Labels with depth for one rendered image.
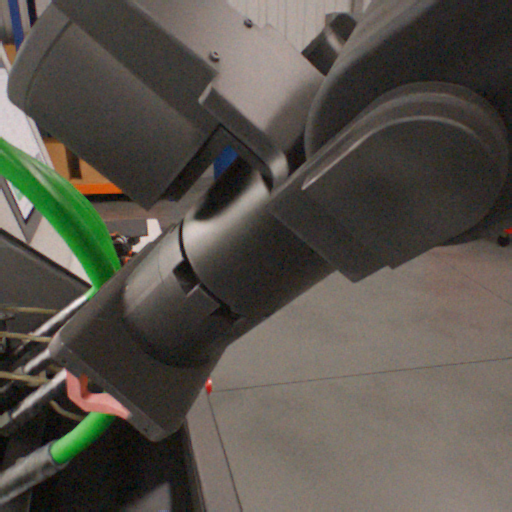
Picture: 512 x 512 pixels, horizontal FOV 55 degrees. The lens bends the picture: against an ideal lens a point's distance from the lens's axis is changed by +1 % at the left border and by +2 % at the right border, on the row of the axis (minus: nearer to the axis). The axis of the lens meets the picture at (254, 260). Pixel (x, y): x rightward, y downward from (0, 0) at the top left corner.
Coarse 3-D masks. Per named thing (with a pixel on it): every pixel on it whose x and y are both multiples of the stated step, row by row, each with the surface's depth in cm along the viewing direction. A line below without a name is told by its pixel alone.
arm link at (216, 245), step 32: (224, 128) 15; (192, 160) 16; (256, 160) 15; (224, 192) 17; (256, 192) 16; (192, 224) 18; (224, 224) 17; (256, 224) 16; (192, 256) 18; (224, 256) 17; (256, 256) 16; (288, 256) 16; (320, 256) 16; (224, 288) 18; (256, 288) 17; (288, 288) 18
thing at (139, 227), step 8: (112, 224) 136; (120, 224) 136; (128, 224) 136; (136, 224) 136; (144, 224) 136; (112, 232) 129; (120, 232) 129; (128, 232) 129; (136, 232) 129; (144, 232) 129
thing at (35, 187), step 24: (0, 144) 23; (0, 168) 23; (24, 168) 24; (24, 192) 24; (48, 192) 24; (48, 216) 24; (72, 216) 25; (72, 240) 25; (96, 240) 25; (96, 264) 25; (96, 288) 26; (72, 432) 30; (96, 432) 29; (72, 456) 30
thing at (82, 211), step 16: (32, 160) 40; (48, 176) 40; (64, 192) 41; (80, 208) 42; (96, 224) 43; (112, 256) 44; (48, 384) 47; (64, 384) 47; (32, 400) 47; (48, 400) 47; (0, 416) 47; (16, 416) 47; (0, 432) 47
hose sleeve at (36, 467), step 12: (48, 444) 30; (36, 456) 30; (48, 456) 30; (12, 468) 31; (24, 468) 30; (36, 468) 30; (48, 468) 30; (60, 468) 30; (0, 480) 31; (12, 480) 30; (24, 480) 30; (36, 480) 30; (0, 492) 31; (12, 492) 31; (0, 504) 31
